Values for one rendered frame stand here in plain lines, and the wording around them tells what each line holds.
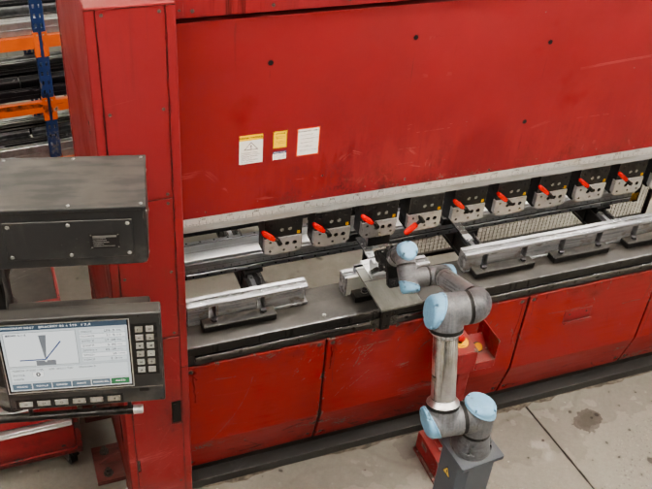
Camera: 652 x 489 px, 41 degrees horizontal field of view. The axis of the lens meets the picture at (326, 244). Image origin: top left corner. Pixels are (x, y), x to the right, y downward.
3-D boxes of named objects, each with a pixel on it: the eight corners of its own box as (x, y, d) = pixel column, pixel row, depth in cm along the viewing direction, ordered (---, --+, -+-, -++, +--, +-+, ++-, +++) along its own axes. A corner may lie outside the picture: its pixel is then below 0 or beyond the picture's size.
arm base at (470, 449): (499, 453, 316) (505, 436, 310) (464, 466, 310) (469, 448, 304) (476, 423, 326) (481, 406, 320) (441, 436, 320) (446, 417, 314)
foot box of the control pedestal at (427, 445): (436, 489, 395) (440, 472, 388) (412, 447, 414) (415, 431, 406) (474, 478, 402) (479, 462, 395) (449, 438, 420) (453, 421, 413)
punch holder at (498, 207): (492, 216, 364) (500, 183, 354) (482, 205, 370) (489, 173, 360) (523, 211, 369) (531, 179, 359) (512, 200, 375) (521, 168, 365)
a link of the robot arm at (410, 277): (432, 289, 324) (427, 260, 326) (404, 292, 321) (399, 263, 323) (425, 292, 332) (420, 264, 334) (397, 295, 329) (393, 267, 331)
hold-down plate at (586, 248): (553, 263, 391) (554, 258, 389) (546, 256, 395) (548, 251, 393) (608, 252, 401) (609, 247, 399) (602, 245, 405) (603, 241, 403)
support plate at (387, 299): (381, 312, 340) (381, 310, 339) (355, 271, 359) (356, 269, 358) (422, 304, 345) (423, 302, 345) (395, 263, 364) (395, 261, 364)
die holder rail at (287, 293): (187, 327, 342) (186, 309, 336) (183, 316, 346) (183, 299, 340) (307, 303, 358) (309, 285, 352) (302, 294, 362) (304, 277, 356)
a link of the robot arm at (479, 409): (497, 437, 309) (505, 411, 301) (462, 442, 306) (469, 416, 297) (484, 411, 318) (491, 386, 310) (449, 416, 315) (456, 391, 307)
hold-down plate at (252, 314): (203, 334, 339) (203, 328, 338) (200, 324, 343) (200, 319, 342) (277, 319, 349) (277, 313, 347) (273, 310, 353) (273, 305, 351)
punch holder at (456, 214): (449, 224, 358) (456, 190, 348) (440, 212, 364) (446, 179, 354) (481, 218, 363) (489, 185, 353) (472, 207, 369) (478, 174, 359)
